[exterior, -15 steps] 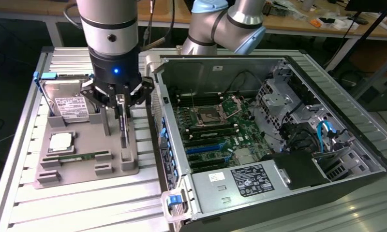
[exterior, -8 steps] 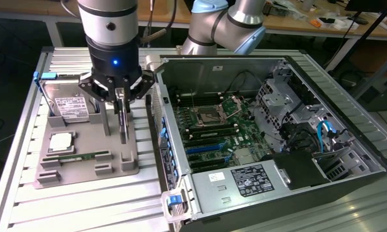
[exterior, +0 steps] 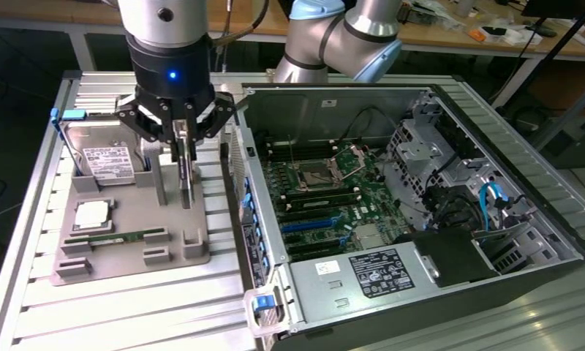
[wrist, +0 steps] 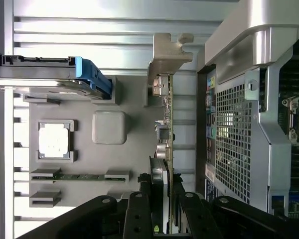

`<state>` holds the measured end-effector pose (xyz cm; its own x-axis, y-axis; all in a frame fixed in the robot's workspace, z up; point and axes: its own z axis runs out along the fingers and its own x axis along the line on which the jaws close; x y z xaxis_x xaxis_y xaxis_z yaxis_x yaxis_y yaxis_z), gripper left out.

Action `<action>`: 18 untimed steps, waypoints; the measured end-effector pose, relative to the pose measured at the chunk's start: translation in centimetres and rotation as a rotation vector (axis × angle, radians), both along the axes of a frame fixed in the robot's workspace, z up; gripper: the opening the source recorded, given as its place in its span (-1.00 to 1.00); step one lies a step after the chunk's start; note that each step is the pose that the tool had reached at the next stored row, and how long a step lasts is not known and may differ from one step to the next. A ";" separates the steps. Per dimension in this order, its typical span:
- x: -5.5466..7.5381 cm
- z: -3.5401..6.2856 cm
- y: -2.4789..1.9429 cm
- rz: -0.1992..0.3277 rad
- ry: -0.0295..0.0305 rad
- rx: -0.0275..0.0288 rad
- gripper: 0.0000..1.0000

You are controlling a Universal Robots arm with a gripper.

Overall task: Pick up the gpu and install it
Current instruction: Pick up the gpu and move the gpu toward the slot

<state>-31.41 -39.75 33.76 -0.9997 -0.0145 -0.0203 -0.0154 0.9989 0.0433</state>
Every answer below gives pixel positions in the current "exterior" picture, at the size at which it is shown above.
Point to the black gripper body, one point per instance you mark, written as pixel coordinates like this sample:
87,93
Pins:
171,66

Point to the white paper sheet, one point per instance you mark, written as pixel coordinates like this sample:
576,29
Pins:
518,36

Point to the black slanted pole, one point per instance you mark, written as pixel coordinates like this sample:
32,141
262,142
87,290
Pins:
567,34

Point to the green low-profile graphics card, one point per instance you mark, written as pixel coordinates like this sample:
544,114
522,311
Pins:
187,183

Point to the blue disk carrier frame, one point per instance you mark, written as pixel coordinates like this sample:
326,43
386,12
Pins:
74,114

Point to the black RAM slot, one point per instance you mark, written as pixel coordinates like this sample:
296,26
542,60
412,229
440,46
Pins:
322,195
304,154
303,146

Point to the blue case latch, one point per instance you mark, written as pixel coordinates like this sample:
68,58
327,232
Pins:
263,303

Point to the small orange object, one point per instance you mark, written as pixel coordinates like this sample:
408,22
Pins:
478,34

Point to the silver chipset heatsink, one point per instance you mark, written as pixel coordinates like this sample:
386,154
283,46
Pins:
370,235

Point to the silver CPU chip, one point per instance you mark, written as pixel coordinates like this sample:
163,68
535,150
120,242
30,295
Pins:
92,214

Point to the blue expansion slot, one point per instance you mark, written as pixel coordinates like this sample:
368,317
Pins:
307,225

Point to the metal socket cover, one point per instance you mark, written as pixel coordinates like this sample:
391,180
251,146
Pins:
351,161

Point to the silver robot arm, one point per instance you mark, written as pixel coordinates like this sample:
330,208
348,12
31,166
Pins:
303,44

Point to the wooden desk white frame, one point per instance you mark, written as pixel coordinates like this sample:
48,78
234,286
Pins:
30,14

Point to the brown cardboard box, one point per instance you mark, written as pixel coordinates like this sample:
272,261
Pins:
242,7

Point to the silver hard disk drive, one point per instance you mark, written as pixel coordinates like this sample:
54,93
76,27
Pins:
107,157

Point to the grey power supply unit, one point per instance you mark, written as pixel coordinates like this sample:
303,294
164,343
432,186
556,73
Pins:
322,292

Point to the black monitor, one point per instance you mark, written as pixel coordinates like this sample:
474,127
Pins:
556,7

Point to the black expansion slot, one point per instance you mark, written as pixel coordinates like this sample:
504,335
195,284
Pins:
303,216
312,254
307,244

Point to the green RAM stick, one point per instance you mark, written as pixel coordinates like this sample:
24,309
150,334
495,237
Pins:
136,234

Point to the black open PC case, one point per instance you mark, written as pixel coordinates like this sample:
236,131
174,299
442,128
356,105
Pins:
419,314

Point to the CPU socket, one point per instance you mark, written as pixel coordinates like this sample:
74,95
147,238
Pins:
318,177

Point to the grey parts rack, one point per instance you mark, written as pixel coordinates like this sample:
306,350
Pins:
127,263

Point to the silver metal disk bay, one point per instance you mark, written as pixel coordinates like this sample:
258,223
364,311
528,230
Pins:
518,252
419,150

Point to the green motherboard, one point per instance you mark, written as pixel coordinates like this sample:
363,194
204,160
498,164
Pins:
371,204

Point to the black RAM stick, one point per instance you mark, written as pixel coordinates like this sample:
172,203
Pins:
322,204

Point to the black plastic fan shroud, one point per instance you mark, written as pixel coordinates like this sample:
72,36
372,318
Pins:
448,256

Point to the grey case corner clamp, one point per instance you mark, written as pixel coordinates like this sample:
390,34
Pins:
254,323
239,91

